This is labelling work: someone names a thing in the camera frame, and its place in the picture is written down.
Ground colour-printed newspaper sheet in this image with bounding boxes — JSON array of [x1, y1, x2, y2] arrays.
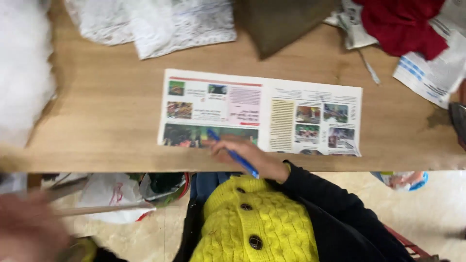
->
[[157, 68, 363, 158]]

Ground person's left hand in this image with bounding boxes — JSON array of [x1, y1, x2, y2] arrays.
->
[[0, 192, 72, 262]]

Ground white plastic bag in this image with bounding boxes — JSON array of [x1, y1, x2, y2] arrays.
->
[[75, 173, 157, 224]]

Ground person's right hand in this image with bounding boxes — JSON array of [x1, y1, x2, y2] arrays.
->
[[202, 135, 291, 183]]

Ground white patterned fabric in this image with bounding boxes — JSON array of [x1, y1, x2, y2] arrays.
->
[[64, 0, 237, 60]]

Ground crumpled grey newspaper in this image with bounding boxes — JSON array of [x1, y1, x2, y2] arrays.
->
[[323, 0, 381, 50]]

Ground blue-striped newspaper sheet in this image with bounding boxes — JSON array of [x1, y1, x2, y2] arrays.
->
[[392, 0, 466, 110]]

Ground black jacket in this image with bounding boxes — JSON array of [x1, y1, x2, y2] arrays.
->
[[173, 160, 417, 262]]

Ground wooden stick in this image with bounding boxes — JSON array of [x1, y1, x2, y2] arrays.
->
[[51, 202, 157, 217]]

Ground blue jeans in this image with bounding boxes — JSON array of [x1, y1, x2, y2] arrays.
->
[[189, 172, 244, 206]]

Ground yellow knit cardigan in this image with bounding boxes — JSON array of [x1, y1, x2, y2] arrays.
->
[[189, 175, 320, 262]]

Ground red chair frame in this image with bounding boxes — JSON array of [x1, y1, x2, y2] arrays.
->
[[384, 224, 441, 262]]

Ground red cloth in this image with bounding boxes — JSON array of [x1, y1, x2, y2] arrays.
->
[[352, 0, 449, 61]]

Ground colourful plastic packet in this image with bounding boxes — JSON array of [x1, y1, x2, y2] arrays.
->
[[371, 171, 429, 192]]

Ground blue pen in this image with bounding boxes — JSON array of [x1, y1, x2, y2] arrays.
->
[[206, 129, 260, 179]]

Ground olive brown cloth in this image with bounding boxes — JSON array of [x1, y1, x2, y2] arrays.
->
[[233, 0, 341, 60]]

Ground green and red bag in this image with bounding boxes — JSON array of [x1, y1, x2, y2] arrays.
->
[[138, 172, 191, 209]]

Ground white fluffy stuffing heap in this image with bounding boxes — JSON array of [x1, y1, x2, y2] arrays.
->
[[0, 0, 58, 149]]

